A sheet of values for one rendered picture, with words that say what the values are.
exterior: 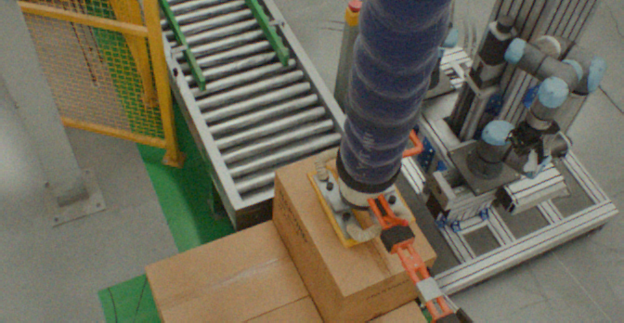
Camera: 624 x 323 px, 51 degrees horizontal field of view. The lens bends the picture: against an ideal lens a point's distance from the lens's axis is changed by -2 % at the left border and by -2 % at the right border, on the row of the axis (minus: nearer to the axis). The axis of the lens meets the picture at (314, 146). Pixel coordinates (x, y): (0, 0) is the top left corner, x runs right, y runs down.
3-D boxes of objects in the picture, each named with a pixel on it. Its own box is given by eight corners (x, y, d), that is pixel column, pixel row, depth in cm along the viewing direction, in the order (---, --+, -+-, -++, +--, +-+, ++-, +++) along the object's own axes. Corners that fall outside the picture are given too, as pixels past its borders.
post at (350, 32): (326, 133, 399) (345, 7, 319) (336, 129, 401) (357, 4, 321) (331, 141, 396) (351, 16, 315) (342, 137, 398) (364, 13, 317)
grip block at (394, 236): (377, 235, 230) (380, 227, 225) (402, 226, 233) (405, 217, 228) (388, 255, 225) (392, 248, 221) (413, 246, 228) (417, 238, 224)
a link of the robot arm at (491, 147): (486, 132, 262) (495, 110, 251) (514, 150, 258) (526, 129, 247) (470, 150, 256) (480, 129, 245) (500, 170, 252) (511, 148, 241)
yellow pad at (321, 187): (305, 174, 254) (306, 167, 250) (330, 166, 257) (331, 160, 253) (344, 249, 237) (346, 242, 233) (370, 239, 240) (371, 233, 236)
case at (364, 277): (272, 219, 300) (274, 170, 267) (350, 189, 312) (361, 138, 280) (332, 336, 270) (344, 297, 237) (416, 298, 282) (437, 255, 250)
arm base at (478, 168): (488, 144, 271) (496, 129, 263) (510, 173, 264) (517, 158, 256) (459, 155, 267) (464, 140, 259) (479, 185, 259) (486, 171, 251)
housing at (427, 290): (412, 289, 219) (415, 283, 215) (430, 281, 221) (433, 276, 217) (422, 307, 215) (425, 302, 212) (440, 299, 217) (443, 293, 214)
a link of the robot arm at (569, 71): (554, 46, 190) (538, 67, 185) (590, 66, 186) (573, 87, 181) (545, 65, 196) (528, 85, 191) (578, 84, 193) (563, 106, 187)
